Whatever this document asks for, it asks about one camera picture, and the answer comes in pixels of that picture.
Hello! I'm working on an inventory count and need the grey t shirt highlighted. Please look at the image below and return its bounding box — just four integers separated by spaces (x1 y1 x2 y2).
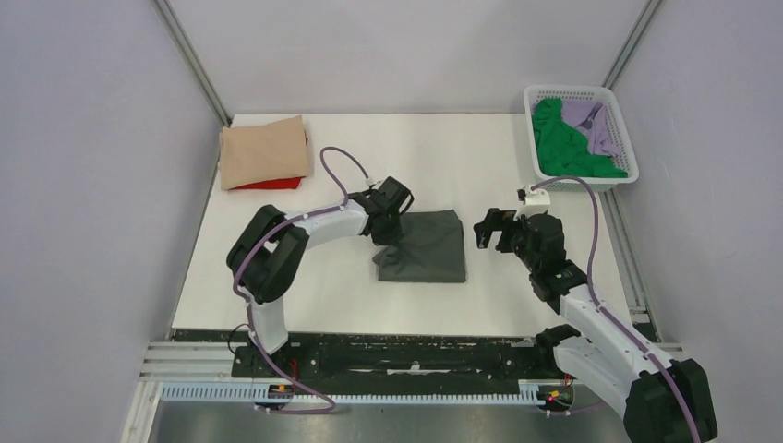
373 210 467 283

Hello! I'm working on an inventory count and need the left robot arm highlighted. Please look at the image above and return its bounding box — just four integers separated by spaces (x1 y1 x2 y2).
226 176 415 377

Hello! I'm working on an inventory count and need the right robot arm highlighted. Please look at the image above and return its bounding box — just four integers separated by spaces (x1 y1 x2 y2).
474 208 718 442

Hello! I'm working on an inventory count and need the green t shirt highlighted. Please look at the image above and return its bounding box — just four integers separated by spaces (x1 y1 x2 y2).
532 98 628 178

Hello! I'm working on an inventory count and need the red folded t shirt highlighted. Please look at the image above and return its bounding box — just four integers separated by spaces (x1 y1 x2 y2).
235 137 309 191

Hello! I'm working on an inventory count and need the purple t shirt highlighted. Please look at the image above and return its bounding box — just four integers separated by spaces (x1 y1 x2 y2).
561 100 621 158

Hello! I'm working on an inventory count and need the beige folded t shirt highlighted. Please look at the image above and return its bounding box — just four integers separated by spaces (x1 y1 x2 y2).
218 115 313 190

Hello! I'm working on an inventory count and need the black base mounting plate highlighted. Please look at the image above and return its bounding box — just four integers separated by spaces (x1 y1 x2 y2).
232 332 565 396

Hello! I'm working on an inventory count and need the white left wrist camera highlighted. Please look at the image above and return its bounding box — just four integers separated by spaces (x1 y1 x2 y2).
366 178 386 189

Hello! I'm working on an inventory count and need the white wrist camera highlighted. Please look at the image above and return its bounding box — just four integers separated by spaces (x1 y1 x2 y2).
366 178 386 189
514 186 551 220

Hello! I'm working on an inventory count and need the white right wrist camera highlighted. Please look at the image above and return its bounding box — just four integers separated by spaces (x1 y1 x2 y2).
514 186 551 220

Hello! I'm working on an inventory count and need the aluminium frame rail right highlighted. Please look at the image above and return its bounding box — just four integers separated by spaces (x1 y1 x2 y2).
602 0 665 90

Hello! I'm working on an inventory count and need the aluminium frame rail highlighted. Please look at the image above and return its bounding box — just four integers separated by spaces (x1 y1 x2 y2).
151 0 232 126
602 0 665 90

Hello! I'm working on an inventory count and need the white slotted cable duct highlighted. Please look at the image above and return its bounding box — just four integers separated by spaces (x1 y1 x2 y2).
160 382 541 405

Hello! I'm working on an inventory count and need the aluminium frame rail left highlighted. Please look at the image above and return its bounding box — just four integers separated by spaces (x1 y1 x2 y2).
151 0 232 126

